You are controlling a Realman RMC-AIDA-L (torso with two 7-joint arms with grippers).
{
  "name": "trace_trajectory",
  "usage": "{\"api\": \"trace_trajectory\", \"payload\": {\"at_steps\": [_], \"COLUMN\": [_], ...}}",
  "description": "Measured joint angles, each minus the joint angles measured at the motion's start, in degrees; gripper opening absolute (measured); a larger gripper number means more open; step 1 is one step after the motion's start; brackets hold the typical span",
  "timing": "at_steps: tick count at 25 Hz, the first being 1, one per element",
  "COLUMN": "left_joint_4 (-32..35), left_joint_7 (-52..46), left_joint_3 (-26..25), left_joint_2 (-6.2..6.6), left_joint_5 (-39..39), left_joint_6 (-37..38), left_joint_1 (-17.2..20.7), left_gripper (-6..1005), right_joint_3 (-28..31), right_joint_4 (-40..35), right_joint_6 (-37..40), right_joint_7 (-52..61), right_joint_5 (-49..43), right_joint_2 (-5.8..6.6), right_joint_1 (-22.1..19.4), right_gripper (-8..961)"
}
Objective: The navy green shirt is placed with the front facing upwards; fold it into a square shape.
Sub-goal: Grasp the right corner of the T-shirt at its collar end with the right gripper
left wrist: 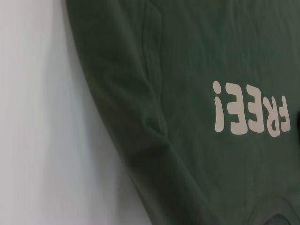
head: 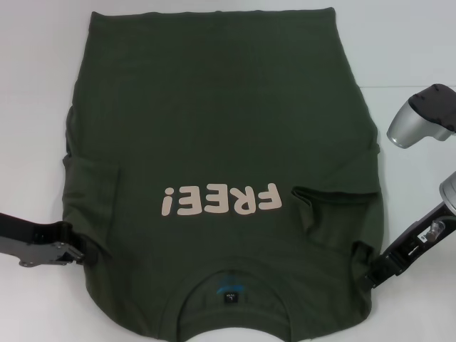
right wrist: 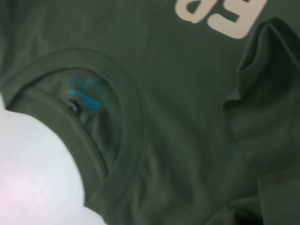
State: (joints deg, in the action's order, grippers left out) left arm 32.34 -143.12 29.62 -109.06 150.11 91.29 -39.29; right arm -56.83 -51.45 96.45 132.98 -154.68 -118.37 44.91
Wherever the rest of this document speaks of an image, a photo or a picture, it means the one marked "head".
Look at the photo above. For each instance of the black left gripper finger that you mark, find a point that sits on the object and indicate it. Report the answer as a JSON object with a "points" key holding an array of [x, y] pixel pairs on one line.
{"points": [[79, 246], [28, 224]]}

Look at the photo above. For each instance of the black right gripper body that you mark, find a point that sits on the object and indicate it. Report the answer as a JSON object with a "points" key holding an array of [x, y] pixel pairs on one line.
{"points": [[418, 233]]}

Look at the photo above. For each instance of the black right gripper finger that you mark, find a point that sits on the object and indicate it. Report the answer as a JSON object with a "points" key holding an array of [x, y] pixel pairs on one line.
{"points": [[361, 251], [381, 267]]}

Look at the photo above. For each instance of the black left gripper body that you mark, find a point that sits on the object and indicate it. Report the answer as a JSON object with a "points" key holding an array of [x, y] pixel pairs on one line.
{"points": [[32, 251]]}

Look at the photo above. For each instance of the dark green FREE! t-shirt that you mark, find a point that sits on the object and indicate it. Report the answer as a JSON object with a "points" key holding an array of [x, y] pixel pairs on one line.
{"points": [[221, 124]]}

